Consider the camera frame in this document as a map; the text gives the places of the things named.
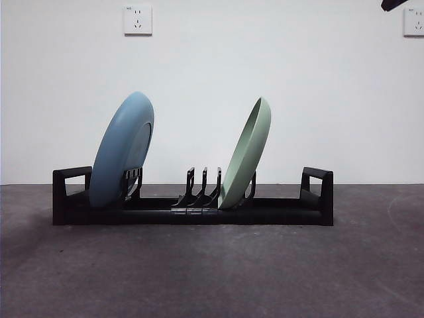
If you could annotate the pale green plate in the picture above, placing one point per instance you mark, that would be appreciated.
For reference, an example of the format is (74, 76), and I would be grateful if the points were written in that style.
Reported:
(246, 155)

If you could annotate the light blue plate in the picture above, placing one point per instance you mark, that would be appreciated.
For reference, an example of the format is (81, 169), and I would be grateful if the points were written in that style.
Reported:
(116, 149)

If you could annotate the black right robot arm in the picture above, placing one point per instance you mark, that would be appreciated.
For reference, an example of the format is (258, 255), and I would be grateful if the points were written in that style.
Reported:
(391, 4)

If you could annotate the black plate rack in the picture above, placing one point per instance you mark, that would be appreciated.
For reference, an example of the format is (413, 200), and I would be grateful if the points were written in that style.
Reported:
(265, 213)

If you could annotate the white wall socket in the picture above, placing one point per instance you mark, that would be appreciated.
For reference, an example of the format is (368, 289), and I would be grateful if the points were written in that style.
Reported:
(414, 21)
(138, 20)

